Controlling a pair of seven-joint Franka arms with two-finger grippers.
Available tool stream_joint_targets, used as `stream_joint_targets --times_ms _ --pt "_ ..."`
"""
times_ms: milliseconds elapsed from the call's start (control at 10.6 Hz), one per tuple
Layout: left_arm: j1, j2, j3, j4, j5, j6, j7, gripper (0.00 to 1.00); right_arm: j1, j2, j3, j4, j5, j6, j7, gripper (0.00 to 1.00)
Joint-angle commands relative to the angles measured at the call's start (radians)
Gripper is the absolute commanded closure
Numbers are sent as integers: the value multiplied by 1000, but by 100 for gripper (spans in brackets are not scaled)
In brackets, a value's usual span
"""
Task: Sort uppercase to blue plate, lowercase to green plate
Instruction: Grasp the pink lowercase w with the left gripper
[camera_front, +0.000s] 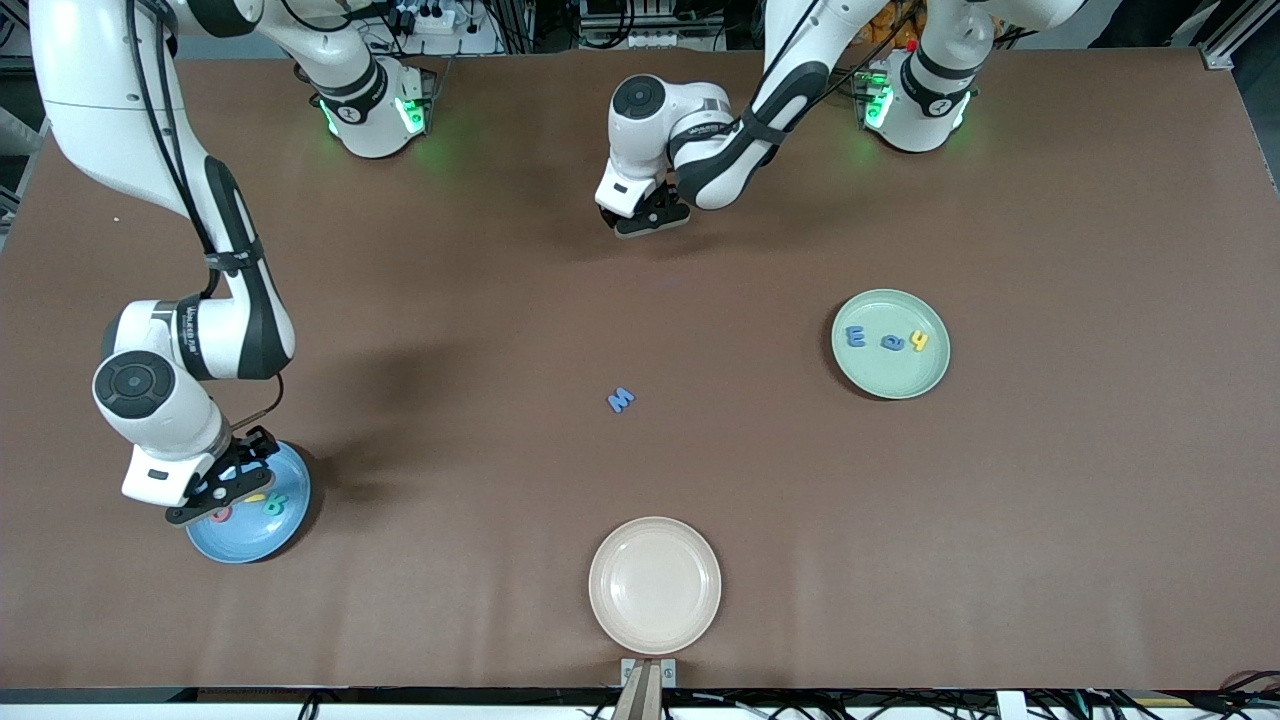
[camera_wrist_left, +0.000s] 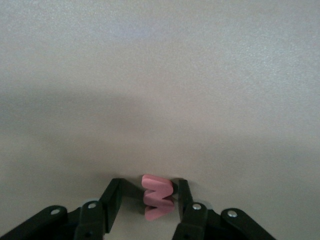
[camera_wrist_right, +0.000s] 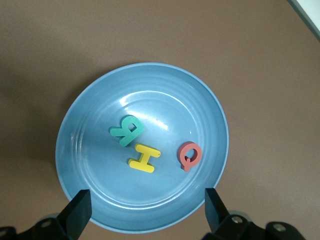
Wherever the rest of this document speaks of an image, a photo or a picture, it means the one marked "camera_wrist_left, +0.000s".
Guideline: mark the red lowercase letter w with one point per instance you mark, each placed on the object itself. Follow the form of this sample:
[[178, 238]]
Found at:
[[157, 197]]

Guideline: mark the brown table cover sheet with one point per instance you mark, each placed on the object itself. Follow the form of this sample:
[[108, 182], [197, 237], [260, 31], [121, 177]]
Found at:
[[150, 75]]

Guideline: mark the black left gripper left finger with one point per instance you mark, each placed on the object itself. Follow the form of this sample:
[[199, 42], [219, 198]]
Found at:
[[92, 220]]

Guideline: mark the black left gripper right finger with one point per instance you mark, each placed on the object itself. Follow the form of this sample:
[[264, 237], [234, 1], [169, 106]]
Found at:
[[192, 220]]

